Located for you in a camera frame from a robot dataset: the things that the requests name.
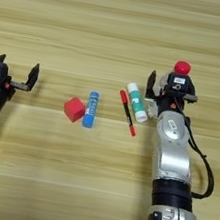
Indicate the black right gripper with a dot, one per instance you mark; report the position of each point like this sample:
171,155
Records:
168,105

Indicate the green white glue stick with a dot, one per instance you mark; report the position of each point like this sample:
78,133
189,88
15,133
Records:
136,103

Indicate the red black marker pen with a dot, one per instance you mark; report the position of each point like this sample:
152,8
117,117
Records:
123,96

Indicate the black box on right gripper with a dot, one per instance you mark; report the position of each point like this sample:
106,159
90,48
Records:
179,82

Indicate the red cube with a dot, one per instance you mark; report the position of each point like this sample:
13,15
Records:
74,109

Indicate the blue glue stick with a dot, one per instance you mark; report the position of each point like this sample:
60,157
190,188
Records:
90,110

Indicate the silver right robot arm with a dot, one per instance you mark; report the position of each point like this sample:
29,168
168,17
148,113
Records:
172,153

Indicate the clear bottle red cap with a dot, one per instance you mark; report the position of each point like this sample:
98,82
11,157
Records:
182,67

